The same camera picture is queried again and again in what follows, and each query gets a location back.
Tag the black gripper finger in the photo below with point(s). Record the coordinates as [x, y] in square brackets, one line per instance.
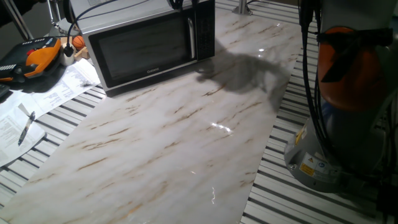
[176, 3]
[195, 2]

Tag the printed white paper sheet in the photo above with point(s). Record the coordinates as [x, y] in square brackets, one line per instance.
[9, 140]
[62, 90]

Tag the white plug adapter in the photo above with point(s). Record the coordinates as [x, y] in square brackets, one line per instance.
[66, 61]

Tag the small orange basketball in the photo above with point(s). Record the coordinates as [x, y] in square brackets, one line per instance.
[78, 42]

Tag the silver microwave body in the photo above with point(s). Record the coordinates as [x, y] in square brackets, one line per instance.
[124, 12]

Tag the small wooden block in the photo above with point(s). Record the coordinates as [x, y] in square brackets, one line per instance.
[82, 54]

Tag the orange black teach pendant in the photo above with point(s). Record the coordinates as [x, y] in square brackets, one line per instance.
[40, 57]

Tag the black ballpoint pen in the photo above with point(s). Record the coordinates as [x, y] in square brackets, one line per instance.
[26, 127]

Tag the dark metal rod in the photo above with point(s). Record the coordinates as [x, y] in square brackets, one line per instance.
[18, 20]

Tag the black glass microwave door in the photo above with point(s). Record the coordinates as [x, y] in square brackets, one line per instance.
[143, 46]

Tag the marble pattern table mat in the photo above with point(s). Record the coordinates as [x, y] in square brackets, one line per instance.
[155, 140]

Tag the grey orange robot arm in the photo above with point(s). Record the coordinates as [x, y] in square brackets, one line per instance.
[351, 71]

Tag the aluminium post with foot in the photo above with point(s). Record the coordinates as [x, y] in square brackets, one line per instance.
[242, 7]

